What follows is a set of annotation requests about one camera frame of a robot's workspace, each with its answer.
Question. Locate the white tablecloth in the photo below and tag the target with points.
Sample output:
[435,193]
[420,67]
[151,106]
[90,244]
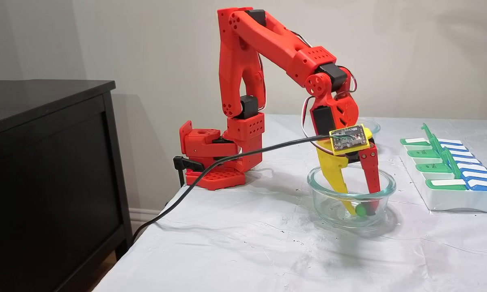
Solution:
[247,251]

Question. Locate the white baseboard trim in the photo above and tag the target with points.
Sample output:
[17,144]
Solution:
[140,215]

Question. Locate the camera board on yellow mount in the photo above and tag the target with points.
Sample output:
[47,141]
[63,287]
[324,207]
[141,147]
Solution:
[349,138]

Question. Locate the green ball pill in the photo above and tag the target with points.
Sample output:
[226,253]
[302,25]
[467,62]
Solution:
[361,211]

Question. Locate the large clear glass bowl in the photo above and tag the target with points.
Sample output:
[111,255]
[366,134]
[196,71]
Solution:
[320,202]

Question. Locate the weekly pill organizer box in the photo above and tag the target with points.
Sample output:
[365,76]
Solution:
[450,200]

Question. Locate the black table clamp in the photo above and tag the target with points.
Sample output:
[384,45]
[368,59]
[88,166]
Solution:
[186,163]

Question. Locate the small clear glass bowl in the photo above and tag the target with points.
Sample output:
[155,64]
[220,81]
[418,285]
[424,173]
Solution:
[375,125]

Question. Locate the black wooden cabinet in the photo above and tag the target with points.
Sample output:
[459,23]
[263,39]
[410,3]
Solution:
[44,182]

